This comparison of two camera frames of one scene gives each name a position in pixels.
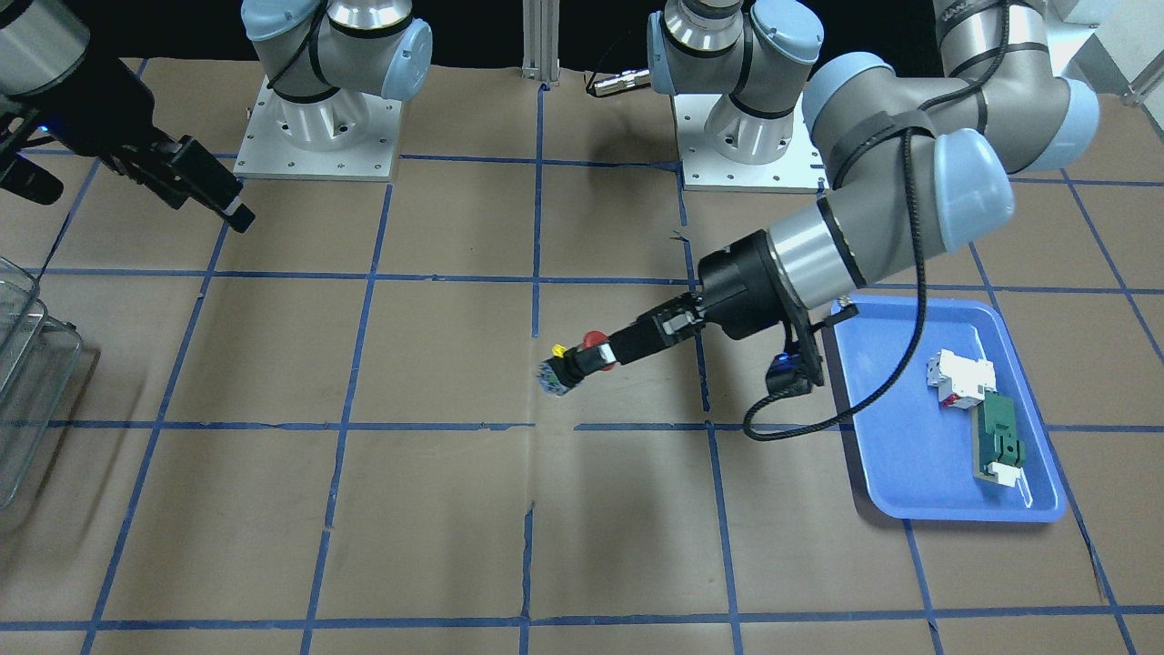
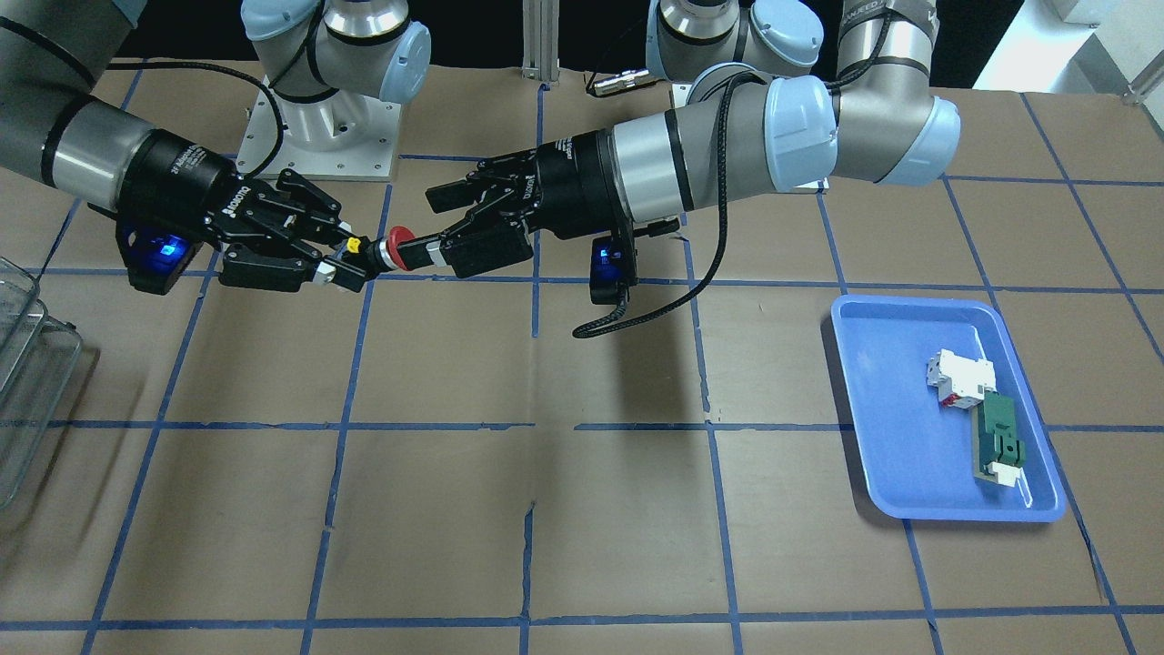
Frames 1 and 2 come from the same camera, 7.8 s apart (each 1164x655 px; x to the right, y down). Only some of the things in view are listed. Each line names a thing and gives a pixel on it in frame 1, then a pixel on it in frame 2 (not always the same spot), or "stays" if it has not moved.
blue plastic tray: x=916 y=454 stays
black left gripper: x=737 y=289 to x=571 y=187
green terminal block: x=998 y=454 stays
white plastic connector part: x=962 y=382 stays
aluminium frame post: x=541 y=40 stays
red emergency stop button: x=567 y=367 to x=399 y=236
